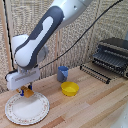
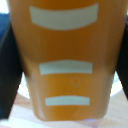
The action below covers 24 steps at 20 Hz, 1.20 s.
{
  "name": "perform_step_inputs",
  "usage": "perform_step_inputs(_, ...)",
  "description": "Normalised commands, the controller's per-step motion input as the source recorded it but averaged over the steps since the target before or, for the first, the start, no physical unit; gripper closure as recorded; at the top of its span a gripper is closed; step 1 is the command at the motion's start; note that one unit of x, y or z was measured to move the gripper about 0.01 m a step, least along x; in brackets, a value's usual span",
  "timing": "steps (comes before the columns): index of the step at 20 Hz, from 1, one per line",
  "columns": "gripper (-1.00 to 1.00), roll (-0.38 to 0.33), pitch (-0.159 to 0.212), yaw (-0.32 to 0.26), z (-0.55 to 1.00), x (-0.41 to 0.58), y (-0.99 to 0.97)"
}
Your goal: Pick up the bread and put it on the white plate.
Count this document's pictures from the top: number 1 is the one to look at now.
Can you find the yellow plastic bowl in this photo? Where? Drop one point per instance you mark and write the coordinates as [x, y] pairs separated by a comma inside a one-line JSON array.
[[70, 88]]

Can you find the black toaster oven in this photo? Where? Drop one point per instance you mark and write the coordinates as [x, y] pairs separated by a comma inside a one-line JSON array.
[[112, 55]]

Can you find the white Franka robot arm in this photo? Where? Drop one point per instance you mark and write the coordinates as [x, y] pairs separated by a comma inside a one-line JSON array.
[[43, 30]]

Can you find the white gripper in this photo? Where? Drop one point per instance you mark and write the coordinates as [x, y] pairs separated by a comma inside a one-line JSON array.
[[22, 80]]

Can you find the blue plastic cup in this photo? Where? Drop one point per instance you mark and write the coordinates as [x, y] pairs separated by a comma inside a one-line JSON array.
[[62, 73]]

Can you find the white floral rim plate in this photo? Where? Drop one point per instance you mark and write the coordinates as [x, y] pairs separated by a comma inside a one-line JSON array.
[[27, 108]]

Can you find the orange sponge block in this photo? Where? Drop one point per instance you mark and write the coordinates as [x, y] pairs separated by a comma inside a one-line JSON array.
[[28, 93]]

